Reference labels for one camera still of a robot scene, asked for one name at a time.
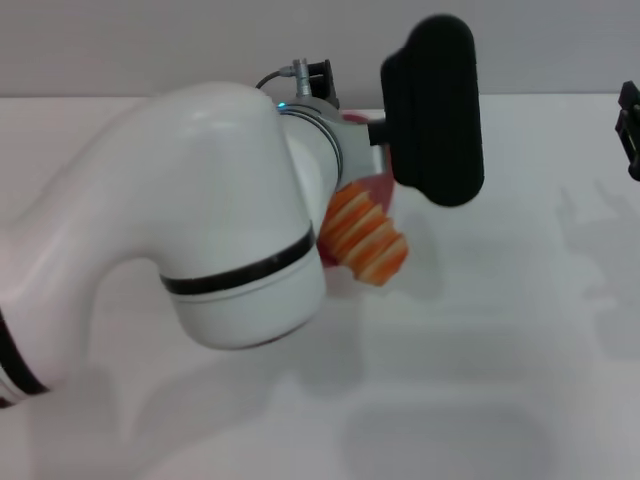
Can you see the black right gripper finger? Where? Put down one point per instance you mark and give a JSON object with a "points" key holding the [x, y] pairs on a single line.
{"points": [[631, 130]]}

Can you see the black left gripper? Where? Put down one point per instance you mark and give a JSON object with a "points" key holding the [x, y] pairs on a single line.
{"points": [[325, 82]]}

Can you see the pink plastic bowl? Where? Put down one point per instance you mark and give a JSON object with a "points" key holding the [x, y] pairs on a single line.
{"points": [[382, 187]]}

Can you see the orange ridged bread loaf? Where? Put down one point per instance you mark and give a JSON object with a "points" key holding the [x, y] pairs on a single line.
{"points": [[365, 240]]}

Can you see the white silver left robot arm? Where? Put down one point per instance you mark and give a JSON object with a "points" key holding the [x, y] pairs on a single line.
{"points": [[200, 215]]}

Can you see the silver left camera bracket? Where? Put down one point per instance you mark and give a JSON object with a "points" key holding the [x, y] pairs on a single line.
{"points": [[360, 150]]}

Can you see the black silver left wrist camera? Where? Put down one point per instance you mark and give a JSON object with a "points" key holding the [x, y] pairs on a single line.
{"points": [[435, 115]]}

